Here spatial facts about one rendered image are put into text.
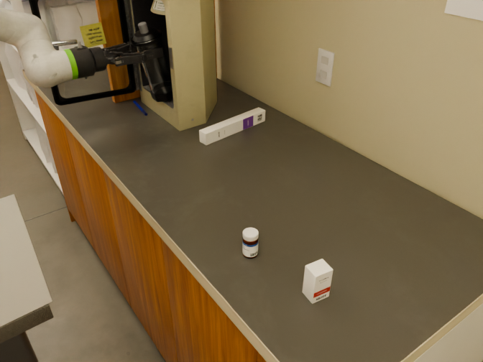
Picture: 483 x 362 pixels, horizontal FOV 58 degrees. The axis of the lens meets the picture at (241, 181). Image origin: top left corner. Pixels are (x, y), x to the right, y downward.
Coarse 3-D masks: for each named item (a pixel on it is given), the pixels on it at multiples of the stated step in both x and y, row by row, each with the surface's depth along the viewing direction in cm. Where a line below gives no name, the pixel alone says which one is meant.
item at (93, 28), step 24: (48, 0) 143; (72, 0) 146; (96, 0) 149; (48, 24) 146; (72, 24) 150; (96, 24) 153; (120, 24) 157; (96, 72) 161; (120, 72) 165; (72, 96) 162
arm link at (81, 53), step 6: (78, 42) 133; (72, 48) 134; (78, 48) 134; (84, 48) 134; (78, 54) 132; (84, 54) 133; (90, 54) 134; (78, 60) 132; (84, 60) 133; (90, 60) 134; (78, 66) 133; (84, 66) 134; (90, 66) 135; (78, 72) 134; (84, 72) 135; (90, 72) 136
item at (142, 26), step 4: (140, 24) 142; (144, 24) 142; (140, 28) 142; (144, 28) 143; (148, 28) 147; (152, 28) 146; (136, 32) 146; (140, 32) 144; (144, 32) 143; (148, 32) 144; (152, 32) 143; (156, 32) 144; (136, 36) 143; (140, 36) 142; (144, 36) 142; (148, 36) 142; (152, 36) 143; (156, 36) 143; (136, 40) 143; (140, 40) 142; (144, 40) 142; (148, 40) 142
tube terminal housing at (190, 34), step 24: (168, 0) 131; (192, 0) 135; (168, 24) 136; (192, 24) 139; (192, 48) 143; (192, 72) 147; (144, 96) 172; (192, 96) 151; (216, 96) 175; (168, 120) 160; (192, 120) 156
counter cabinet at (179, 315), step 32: (64, 128) 186; (64, 160) 212; (64, 192) 247; (96, 192) 175; (96, 224) 197; (128, 224) 149; (128, 256) 166; (160, 256) 130; (128, 288) 186; (160, 288) 142; (192, 288) 115; (160, 320) 157; (192, 320) 125; (224, 320) 103; (480, 320) 102; (160, 352) 174; (192, 352) 136; (224, 352) 111; (256, 352) 94; (448, 352) 98; (480, 352) 121
